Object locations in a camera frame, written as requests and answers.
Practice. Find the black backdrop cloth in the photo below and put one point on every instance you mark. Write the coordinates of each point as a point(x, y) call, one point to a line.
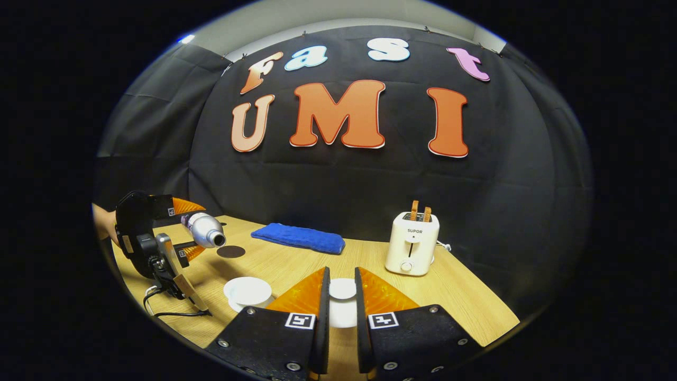
point(344, 185)

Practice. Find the dark round coaster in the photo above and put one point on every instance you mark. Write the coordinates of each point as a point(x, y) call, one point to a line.
point(231, 252)

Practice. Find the blue towel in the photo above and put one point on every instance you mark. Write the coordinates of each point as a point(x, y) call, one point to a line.
point(299, 237)

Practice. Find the white teacup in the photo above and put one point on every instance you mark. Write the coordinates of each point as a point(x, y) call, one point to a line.
point(247, 290)

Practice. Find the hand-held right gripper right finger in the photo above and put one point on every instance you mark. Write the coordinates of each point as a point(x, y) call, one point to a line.
point(363, 344)

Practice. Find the white toaster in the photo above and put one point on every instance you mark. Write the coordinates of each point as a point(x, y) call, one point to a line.
point(411, 248)

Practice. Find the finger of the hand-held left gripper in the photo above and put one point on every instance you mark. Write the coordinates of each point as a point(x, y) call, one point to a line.
point(185, 253)
point(169, 206)

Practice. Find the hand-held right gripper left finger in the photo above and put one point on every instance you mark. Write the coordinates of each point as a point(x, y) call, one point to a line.
point(322, 344)

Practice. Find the silver water bottle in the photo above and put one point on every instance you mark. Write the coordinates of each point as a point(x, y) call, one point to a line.
point(203, 228)

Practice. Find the toasted bread slice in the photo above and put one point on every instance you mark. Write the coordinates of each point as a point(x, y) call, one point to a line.
point(414, 210)
point(427, 214)

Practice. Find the white saucer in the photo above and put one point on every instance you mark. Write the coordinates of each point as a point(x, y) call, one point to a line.
point(236, 307)

